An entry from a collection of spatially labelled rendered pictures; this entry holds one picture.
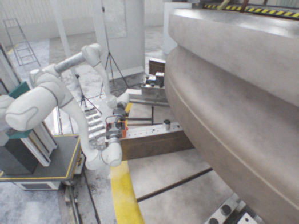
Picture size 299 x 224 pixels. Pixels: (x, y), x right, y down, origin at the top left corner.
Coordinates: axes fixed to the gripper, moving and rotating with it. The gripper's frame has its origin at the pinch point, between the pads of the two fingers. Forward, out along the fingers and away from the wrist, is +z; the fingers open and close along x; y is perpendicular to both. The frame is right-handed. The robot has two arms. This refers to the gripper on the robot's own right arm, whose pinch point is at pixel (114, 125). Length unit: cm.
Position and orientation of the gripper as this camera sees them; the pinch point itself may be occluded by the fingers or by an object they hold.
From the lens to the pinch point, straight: 126.3
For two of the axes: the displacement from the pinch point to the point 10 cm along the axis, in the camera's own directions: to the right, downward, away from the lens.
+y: 0.0, -7.8, -6.2
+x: -9.8, 1.3, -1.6
